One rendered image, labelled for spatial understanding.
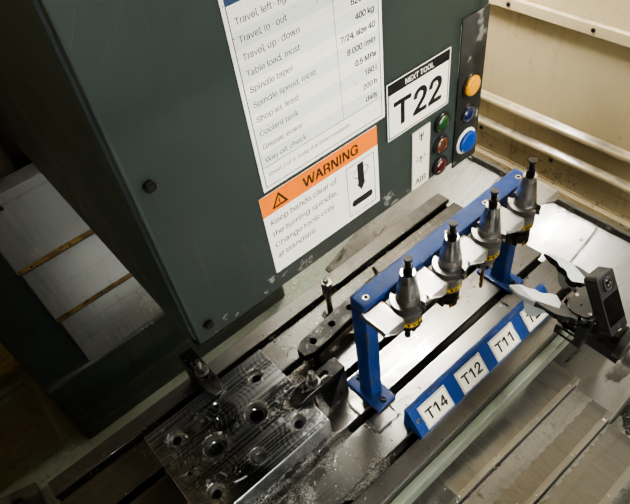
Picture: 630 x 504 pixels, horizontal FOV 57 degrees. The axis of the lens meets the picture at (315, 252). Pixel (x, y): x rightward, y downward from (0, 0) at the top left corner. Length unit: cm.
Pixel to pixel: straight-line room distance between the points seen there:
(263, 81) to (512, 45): 119
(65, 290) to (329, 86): 92
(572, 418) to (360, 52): 114
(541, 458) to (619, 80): 86
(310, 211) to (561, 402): 106
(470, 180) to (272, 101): 139
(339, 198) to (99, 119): 29
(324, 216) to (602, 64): 101
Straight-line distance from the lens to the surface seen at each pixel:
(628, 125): 155
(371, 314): 101
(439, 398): 124
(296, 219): 60
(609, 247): 171
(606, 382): 160
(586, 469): 148
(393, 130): 64
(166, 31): 44
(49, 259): 127
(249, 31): 47
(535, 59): 161
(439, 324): 139
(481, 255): 111
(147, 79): 44
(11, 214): 120
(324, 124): 56
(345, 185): 63
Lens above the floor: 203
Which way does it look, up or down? 47 degrees down
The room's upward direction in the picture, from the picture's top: 10 degrees counter-clockwise
